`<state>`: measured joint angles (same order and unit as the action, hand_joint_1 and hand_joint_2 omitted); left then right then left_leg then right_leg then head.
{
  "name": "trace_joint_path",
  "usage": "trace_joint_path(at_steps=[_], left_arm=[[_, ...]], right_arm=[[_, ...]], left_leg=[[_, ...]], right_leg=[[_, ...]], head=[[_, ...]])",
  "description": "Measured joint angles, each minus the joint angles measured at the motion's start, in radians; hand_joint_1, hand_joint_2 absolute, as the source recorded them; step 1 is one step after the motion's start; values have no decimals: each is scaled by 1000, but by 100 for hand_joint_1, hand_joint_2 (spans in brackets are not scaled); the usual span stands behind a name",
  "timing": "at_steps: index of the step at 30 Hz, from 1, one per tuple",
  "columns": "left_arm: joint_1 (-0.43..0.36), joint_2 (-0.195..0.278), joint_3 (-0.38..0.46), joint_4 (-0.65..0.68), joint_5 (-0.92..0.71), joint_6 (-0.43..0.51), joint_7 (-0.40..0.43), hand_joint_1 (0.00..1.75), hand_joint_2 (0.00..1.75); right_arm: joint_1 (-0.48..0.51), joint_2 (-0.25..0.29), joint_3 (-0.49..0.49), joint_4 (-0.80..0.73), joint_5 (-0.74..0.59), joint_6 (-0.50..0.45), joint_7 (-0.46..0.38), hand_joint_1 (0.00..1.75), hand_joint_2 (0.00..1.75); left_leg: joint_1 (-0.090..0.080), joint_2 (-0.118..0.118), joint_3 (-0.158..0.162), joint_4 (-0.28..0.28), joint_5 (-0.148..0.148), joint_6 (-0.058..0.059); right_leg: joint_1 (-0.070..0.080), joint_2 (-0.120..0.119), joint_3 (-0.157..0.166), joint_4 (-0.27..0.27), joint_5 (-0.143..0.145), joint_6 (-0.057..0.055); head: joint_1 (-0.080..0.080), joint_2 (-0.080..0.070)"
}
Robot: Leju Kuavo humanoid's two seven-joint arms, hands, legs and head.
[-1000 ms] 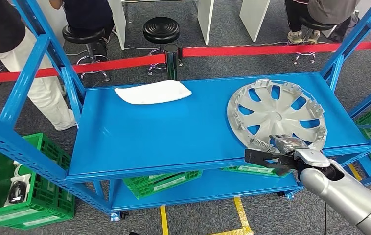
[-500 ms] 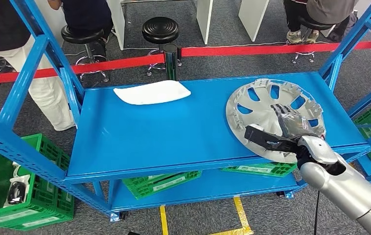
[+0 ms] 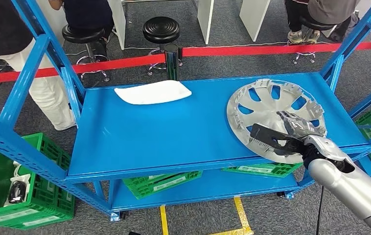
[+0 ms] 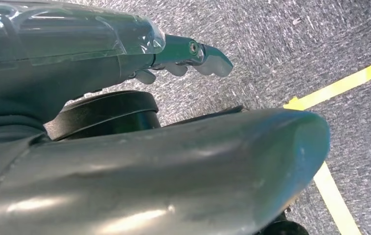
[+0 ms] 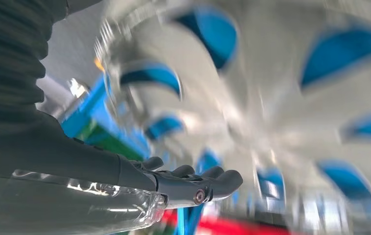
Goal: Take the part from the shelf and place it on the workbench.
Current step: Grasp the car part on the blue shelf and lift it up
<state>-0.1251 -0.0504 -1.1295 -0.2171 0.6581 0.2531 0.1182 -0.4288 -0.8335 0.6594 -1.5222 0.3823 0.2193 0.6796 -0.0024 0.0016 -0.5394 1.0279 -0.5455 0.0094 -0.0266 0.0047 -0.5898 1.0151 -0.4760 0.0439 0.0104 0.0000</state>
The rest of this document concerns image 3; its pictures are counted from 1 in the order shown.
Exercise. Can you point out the white desk panel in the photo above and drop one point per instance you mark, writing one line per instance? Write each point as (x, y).
(253, 19)
(55, 27)
(119, 22)
(205, 19)

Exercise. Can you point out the grey plastic wheel cover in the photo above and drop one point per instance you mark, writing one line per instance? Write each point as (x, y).
(269, 103)

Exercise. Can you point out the black rack castor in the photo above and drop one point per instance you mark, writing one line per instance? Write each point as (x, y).
(123, 215)
(281, 194)

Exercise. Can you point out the yellow floor tape marking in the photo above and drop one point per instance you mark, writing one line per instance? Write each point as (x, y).
(241, 214)

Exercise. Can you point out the black plastic part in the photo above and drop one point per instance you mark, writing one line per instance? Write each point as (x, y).
(17, 193)

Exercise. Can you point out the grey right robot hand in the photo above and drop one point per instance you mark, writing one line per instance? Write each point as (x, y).
(321, 146)

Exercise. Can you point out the white curved plastic part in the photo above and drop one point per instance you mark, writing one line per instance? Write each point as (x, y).
(153, 92)

